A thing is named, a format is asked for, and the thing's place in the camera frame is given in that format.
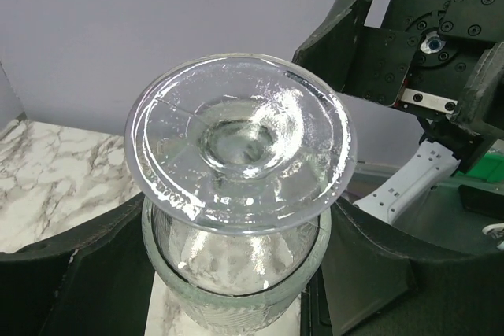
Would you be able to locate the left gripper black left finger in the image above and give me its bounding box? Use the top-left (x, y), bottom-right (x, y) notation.
top-left (1, 194), bottom-right (154, 335)

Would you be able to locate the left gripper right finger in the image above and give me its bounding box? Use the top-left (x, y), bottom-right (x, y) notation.
top-left (300, 198), bottom-right (503, 335)

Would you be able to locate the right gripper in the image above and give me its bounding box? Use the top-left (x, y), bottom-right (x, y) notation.
top-left (292, 0), bottom-right (503, 134)

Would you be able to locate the clear glass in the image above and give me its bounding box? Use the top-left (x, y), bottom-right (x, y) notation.
top-left (124, 54), bottom-right (357, 335)

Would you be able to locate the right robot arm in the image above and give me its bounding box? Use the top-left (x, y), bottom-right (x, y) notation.
top-left (293, 0), bottom-right (503, 223)

